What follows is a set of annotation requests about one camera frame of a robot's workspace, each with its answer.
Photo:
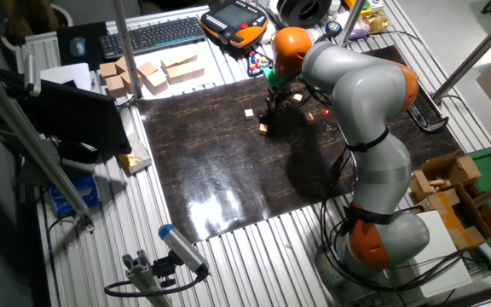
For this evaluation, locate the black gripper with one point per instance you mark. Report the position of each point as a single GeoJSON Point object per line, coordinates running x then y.
{"type": "Point", "coordinates": [281, 94]}

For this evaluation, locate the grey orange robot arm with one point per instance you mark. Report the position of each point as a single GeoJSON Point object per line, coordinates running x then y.
{"type": "Point", "coordinates": [369, 98]}

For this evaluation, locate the black triangular ball tray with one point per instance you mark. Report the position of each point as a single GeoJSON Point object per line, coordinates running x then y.
{"type": "Point", "coordinates": [254, 64]}

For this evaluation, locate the small board with red light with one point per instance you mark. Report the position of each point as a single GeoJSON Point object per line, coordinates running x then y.
{"type": "Point", "coordinates": [326, 113]}

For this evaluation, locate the large wooden block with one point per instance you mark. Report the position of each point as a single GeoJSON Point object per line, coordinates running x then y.
{"type": "Point", "coordinates": [127, 82]}
{"type": "Point", "coordinates": [121, 64]}
{"type": "Point", "coordinates": [187, 57]}
{"type": "Point", "coordinates": [146, 68]}
{"type": "Point", "coordinates": [169, 61]}
{"type": "Point", "coordinates": [187, 72]}
{"type": "Point", "coordinates": [108, 69]}
{"type": "Point", "coordinates": [174, 75]}
{"type": "Point", "coordinates": [198, 70]}
{"type": "Point", "coordinates": [157, 82]}
{"type": "Point", "coordinates": [115, 86]}

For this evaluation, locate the black adapter with blue light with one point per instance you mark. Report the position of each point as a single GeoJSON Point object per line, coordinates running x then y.
{"type": "Point", "coordinates": [337, 165]}

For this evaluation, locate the orange black teach pendant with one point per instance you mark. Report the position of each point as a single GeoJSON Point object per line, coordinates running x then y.
{"type": "Point", "coordinates": [232, 19]}

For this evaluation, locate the round dark badge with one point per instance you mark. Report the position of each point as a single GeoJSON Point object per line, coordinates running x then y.
{"type": "Point", "coordinates": [333, 27]}

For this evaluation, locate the purple item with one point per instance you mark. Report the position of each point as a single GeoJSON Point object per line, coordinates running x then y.
{"type": "Point", "coordinates": [356, 34]}

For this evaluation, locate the golden transparent item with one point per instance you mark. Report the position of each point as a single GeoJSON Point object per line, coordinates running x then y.
{"type": "Point", "coordinates": [375, 22]}

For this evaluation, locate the yellow and white small items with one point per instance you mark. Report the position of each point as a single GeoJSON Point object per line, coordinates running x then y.
{"type": "Point", "coordinates": [367, 7]}

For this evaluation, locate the black keyboard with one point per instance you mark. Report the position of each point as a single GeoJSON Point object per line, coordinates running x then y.
{"type": "Point", "coordinates": [151, 37]}

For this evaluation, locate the white box with gold foil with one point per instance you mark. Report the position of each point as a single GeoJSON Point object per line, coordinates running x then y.
{"type": "Point", "coordinates": [136, 160]}

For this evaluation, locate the light wooden block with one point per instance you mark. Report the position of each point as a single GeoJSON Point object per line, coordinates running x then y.
{"type": "Point", "coordinates": [420, 185]}

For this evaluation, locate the cardboard box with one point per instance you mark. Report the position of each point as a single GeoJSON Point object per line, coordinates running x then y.
{"type": "Point", "coordinates": [463, 168]}

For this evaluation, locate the black monitor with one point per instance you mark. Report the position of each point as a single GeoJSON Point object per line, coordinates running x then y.
{"type": "Point", "coordinates": [71, 115]}

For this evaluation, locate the grey blue computer mouse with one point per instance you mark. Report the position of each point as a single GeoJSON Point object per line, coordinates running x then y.
{"type": "Point", "coordinates": [77, 46]}

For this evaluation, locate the white paper sheet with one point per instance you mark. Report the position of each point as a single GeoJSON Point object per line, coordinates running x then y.
{"type": "Point", "coordinates": [64, 74]}

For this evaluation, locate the blue packet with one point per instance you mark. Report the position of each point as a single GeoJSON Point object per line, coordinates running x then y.
{"type": "Point", "coordinates": [77, 192]}

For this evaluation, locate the short aluminium extrusion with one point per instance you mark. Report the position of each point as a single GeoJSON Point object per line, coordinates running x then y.
{"type": "Point", "coordinates": [141, 275]}

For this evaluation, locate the black mouse pad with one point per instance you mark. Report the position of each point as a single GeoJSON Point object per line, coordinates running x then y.
{"type": "Point", "coordinates": [64, 30]}

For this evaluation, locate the white board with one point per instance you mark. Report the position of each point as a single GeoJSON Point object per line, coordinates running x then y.
{"type": "Point", "coordinates": [441, 260]}

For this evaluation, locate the long aluminium beam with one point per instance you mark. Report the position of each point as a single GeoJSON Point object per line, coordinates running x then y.
{"type": "Point", "coordinates": [36, 145]}

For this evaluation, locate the white round rim bin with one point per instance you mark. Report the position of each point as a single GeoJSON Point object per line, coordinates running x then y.
{"type": "Point", "coordinates": [15, 25]}

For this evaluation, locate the silver camera blue cap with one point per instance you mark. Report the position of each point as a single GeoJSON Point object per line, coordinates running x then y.
{"type": "Point", "coordinates": [181, 247]}

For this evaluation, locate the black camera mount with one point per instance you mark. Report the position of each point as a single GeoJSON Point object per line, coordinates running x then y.
{"type": "Point", "coordinates": [164, 268]}

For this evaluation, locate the silver camera on beam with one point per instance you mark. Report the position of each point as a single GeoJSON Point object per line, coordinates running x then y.
{"type": "Point", "coordinates": [31, 72]}

